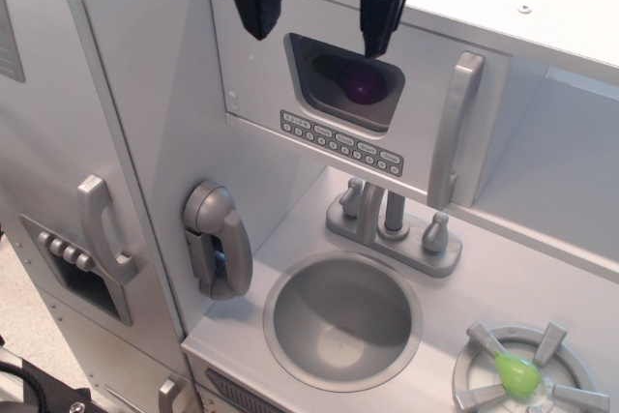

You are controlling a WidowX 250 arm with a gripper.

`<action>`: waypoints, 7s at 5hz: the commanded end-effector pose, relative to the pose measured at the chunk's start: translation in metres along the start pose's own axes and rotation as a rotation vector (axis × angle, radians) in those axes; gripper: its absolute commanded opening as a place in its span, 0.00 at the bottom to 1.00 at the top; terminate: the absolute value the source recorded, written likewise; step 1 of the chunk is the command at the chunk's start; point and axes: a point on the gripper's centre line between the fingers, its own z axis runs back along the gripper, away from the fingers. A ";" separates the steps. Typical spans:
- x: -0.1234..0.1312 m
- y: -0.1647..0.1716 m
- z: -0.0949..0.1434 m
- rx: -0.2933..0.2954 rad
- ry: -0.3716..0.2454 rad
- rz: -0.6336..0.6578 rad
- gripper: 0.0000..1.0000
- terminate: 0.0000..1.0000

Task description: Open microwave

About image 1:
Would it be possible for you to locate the white toy microwave door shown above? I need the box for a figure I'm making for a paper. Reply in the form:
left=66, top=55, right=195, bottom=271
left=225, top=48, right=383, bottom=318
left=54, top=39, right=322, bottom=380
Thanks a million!
left=212, top=0, right=514, bottom=209

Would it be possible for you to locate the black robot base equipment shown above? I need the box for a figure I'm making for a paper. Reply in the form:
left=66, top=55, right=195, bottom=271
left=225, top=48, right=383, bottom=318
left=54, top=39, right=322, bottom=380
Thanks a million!
left=1, top=339, right=104, bottom=412

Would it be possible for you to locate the purple toy eggplant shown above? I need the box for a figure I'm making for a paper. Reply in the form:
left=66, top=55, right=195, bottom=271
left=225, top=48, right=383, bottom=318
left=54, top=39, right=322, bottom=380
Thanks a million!
left=312, top=54, right=389, bottom=105

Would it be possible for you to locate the grey toy faucet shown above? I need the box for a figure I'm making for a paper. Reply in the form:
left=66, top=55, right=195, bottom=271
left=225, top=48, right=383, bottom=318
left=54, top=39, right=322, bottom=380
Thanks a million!
left=326, top=177, right=462, bottom=278

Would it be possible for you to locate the white toy kitchen cabinet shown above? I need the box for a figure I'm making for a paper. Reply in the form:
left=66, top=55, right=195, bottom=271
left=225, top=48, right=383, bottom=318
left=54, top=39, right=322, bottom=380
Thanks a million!
left=1, top=0, right=618, bottom=412

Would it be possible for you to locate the round grey toy sink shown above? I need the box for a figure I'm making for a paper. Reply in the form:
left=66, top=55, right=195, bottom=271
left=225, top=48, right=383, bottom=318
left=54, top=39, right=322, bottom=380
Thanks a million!
left=263, top=251, right=423, bottom=393

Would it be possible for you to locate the grey toy ice dispenser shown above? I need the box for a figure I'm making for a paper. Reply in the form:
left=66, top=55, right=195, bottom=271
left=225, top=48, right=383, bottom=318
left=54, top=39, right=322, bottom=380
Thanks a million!
left=19, top=215, right=133, bottom=326

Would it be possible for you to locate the grey oven control panel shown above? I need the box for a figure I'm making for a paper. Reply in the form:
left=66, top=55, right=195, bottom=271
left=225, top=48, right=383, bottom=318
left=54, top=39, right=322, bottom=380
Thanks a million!
left=205, top=369, right=283, bottom=413

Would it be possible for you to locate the green toy pear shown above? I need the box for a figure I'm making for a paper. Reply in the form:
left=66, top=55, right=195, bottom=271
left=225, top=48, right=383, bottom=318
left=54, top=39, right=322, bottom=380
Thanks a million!
left=494, top=351, right=542, bottom=398

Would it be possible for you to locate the grey toy stove burner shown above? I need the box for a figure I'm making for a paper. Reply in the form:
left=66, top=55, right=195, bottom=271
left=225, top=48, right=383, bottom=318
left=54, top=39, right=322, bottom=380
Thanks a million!
left=452, top=321, right=610, bottom=412

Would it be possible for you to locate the grey toy wall phone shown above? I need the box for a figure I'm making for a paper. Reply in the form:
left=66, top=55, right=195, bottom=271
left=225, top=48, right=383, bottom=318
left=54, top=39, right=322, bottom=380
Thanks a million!
left=183, top=180, right=252, bottom=301

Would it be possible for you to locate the grey fridge door handle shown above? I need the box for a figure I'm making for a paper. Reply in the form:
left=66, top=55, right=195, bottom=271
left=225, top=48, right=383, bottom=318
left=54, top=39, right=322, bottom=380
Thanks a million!
left=77, top=174, right=137, bottom=285

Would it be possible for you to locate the grey lower door handle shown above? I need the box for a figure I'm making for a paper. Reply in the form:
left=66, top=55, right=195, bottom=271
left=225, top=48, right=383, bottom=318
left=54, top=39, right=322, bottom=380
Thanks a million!
left=158, top=377, right=192, bottom=413

